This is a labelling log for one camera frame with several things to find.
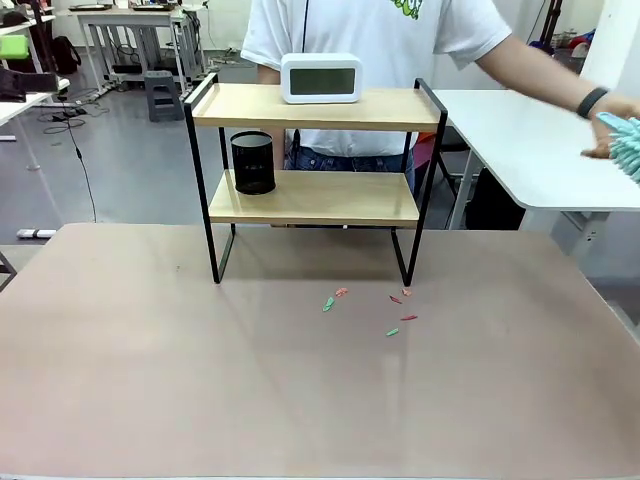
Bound black mesh pen cup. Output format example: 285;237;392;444
229;130;277;197

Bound person's left hand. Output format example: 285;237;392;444
580;95;640;161

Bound large white table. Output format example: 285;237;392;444
430;88;640;232

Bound black chair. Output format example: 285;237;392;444
433;124;472;202

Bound person's left forearm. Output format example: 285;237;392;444
519;43;609;119

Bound grey plastic step stool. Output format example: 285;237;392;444
144;69;186;123

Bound wooden two-tier shelf black frame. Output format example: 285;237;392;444
182;72;449;288

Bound teal microfiber duster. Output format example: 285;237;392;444
594;111;640;189

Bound black stand pole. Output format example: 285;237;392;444
28;0;62;79

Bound white digital alarm clock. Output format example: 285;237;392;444
279;52;364;106

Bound black floor cable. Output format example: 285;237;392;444
43;97;99;224

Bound black backpack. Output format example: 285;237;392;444
49;35;82;76

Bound black tripod pole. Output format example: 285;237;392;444
541;0;565;49

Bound grey metal frame desk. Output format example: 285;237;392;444
69;4;206;97

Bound person in white T-shirt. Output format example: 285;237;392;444
240;0;514;174

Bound small white table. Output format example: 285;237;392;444
0;77;71;172

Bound black box under table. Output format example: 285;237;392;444
464;167;527;232

